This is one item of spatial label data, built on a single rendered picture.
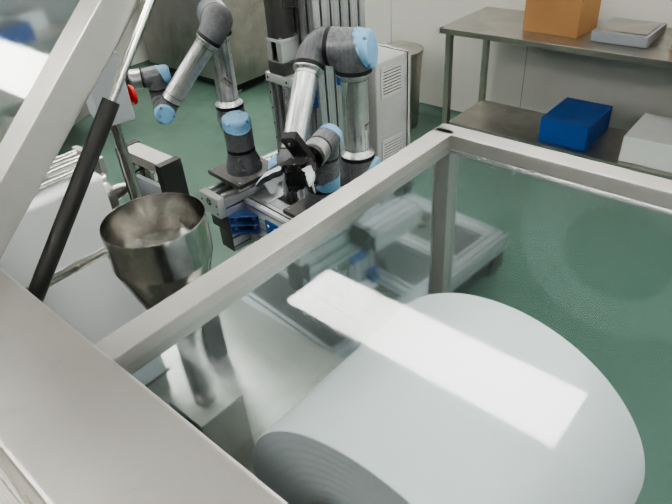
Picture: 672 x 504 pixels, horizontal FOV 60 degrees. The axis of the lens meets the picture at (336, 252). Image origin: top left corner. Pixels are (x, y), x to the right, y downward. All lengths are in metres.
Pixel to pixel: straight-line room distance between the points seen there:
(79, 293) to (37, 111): 0.79
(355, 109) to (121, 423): 1.61
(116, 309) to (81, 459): 0.97
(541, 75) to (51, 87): 4.18
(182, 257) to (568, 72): 3.89
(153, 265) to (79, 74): 0.32
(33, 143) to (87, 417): 0.23
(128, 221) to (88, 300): 0.43
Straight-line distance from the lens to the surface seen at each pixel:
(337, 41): 1.84
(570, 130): 3.91
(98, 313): 1.31
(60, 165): 1.24
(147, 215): 0.90
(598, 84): 4.41
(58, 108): 0.52
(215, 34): 2.28
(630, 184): 0.73
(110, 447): 0.38
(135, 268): 0.79
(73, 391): 0.42
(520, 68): 4.60
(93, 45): 0.53
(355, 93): 1.88
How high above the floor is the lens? 1.93
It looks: 35 degrees down
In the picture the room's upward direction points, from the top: 4 degrees counter-clockwise
